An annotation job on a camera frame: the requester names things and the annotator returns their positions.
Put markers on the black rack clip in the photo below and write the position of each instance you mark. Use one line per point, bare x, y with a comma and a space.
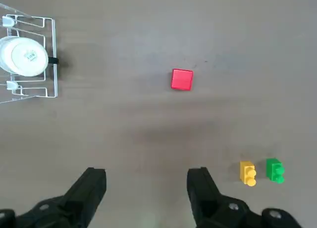
53, 60

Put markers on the yellow toy brick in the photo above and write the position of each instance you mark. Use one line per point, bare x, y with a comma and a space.
246, 171

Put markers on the white ceramic cup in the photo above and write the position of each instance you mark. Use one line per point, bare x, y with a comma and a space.
24, 56

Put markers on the green toy brick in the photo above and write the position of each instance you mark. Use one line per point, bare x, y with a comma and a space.
273, 169

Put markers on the red wooden cube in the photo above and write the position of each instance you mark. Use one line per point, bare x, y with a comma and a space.
182, 79

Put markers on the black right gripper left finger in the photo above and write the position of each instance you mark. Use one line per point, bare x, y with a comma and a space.
74, 208

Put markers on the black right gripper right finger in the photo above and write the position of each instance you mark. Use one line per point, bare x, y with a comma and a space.
210, 208

